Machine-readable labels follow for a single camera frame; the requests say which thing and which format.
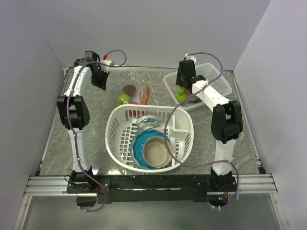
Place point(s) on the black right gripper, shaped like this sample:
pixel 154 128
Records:
pixel 178 81

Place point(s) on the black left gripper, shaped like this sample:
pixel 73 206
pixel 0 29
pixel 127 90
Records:
pixel 102 84

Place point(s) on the green fake chili pepper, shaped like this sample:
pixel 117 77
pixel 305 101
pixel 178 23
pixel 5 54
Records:
pixel 195 101

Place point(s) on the green fake apple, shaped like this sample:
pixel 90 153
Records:
pixel 180 97
pixel 123 99

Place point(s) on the dark red fake apple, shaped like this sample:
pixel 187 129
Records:
pixel 129 90

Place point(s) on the clear orange zip top bag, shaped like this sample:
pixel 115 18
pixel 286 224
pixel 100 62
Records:
pixel 119 78

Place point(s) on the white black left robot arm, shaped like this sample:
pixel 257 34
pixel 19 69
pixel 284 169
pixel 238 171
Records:
pixel 75 116

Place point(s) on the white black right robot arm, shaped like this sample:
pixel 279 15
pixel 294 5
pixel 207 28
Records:
pixel 226 123

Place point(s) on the white perforated rectangular basket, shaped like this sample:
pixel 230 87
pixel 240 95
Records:
pixel 208 85

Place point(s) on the blue floral white bowl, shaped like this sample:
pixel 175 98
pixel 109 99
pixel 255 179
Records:
pixel 147 122

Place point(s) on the white round dish basket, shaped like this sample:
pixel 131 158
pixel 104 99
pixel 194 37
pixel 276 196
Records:
pixel 176 125

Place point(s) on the teal blue bowl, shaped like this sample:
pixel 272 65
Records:
pixel 137 145

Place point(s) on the beige ceramic bowl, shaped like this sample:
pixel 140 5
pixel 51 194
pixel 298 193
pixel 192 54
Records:
pixel 155 152

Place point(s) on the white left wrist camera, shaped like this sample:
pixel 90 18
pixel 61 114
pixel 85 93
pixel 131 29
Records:
pixel 106 64

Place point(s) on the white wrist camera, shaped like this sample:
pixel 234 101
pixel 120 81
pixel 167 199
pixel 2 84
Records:
pixel 190 57
pixel 106 64

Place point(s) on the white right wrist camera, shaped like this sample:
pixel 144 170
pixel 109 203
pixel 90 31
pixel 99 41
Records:
pixel 190 57

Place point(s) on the black aluminium base frame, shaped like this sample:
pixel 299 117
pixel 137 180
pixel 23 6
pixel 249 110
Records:
pixel 140 188

